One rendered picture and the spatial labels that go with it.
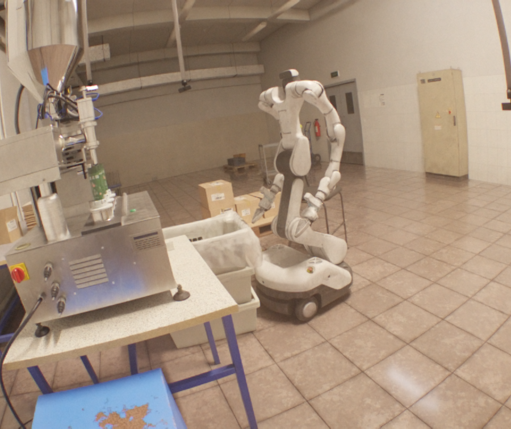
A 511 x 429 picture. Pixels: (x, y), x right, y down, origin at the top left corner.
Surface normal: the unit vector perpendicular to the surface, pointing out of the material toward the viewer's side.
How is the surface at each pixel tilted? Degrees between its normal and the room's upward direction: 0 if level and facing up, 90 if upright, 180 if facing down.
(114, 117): 90
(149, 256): 90
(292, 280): 56
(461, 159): 90
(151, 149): 90
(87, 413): 0
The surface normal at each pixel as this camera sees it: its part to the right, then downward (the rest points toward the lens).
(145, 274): 0.39, 0.19
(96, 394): -0.15, -0.95
